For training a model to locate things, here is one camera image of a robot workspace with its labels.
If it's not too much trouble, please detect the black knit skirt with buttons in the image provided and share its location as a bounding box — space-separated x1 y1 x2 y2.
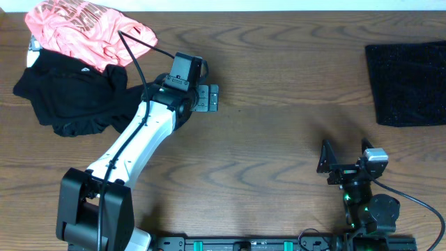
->
365 40 445 127

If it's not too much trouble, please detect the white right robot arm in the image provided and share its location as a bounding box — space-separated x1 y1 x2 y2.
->
316 139 401 250

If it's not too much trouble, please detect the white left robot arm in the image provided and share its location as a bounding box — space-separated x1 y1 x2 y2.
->
56 76 219 250

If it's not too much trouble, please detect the black t-shirt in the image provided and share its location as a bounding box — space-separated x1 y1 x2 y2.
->
13 49 144 137

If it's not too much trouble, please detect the pink t-shirt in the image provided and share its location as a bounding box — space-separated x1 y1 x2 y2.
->
24 0 158 72

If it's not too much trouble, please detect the white garment under pile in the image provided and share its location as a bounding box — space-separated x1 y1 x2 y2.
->
26 36 42 68

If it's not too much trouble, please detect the black mounting rail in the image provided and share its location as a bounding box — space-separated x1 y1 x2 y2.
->
148 229 417 251

